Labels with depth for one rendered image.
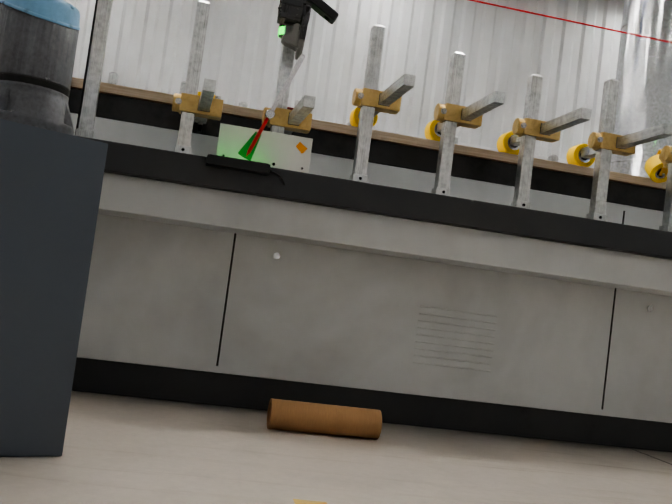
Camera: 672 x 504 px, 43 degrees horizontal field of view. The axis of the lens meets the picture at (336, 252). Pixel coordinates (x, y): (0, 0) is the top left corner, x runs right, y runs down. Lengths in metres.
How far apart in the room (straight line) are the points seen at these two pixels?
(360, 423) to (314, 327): 0.42
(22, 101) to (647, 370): 2.15
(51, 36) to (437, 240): 1.26
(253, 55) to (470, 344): 7.48
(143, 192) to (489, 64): 8.33
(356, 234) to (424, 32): 7.96
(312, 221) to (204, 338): 0.49
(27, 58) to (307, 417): 1.14
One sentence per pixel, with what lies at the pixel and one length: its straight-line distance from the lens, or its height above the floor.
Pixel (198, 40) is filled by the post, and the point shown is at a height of 1.02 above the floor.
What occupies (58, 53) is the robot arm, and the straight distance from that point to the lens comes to 1.74.
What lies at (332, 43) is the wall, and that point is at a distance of 10.04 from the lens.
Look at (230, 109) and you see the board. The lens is 2.59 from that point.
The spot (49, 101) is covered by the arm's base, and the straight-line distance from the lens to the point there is 1.71.
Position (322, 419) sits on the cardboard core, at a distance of 2.27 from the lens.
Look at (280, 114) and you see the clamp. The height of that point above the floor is 0.85.
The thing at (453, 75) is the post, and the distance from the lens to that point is 2.54.
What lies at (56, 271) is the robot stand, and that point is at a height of 0.34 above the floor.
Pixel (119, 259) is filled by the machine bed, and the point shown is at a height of 0.40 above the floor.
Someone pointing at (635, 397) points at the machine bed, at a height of 0.17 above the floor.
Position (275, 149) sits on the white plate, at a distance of 2.37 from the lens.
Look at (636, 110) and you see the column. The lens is 6.29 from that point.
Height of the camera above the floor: 0.36
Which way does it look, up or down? 3 degrees up
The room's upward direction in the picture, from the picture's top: 7 degrees clockwise
